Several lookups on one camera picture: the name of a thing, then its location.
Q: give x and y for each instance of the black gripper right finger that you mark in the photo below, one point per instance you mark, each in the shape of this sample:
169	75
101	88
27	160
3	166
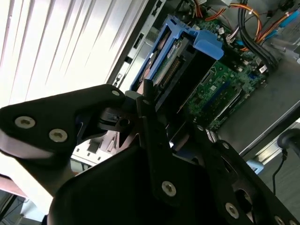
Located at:
222	168

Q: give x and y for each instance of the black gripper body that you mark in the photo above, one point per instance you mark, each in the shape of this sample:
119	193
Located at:
105	194

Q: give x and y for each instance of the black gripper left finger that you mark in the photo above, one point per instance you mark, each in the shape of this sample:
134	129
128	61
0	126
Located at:
58	110

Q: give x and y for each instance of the hard disk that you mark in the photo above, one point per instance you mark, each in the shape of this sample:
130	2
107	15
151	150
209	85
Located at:
206	47

